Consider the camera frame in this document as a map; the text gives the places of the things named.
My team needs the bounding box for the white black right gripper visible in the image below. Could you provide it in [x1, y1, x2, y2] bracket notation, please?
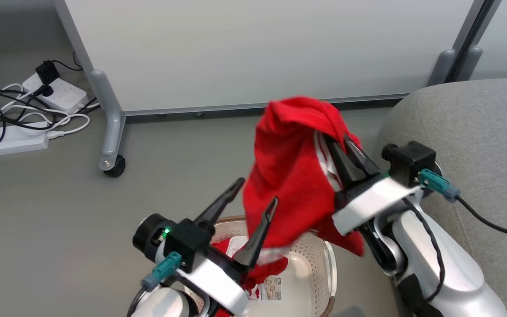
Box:
[323, 135, 422, 236]

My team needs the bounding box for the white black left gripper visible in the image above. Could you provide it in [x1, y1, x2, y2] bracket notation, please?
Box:
[176, 177, 279, 317]

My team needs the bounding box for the red garment with white stripes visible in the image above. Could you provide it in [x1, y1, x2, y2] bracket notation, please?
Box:
[241, 96, 365, 258]

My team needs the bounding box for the red clothing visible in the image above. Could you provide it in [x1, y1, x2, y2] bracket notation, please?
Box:
[212, 236, 289, 317]

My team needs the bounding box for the beige perforated laundry basket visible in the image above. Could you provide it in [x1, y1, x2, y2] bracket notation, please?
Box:
[183, 215, 338, 317]

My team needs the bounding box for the printed paper label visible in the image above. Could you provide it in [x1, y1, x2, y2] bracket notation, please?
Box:
[257, 275, 283, 302]

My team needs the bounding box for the grey fabric sofa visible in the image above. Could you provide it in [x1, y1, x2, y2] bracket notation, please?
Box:
[374, 78, 507, 317]

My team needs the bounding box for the black caster wheel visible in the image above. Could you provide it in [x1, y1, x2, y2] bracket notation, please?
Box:
[103, 155, 127, 178]

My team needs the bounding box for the white power strip with sockets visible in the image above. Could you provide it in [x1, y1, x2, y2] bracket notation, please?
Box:
[22, 73, 89, 114]

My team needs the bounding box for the long plain white power strip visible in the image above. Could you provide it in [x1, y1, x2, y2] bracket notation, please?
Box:
[0, 122, 50, 158]

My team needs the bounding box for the black power adapter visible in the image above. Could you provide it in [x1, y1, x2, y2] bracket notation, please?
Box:
[35, 61, 61, 85]

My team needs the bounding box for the white partition panel grey frame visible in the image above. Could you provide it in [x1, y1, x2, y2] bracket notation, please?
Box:
[53, 0, 488, 173]

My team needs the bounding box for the white power cable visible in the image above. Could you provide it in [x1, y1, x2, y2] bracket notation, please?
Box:
[0, 83, 101, 138]

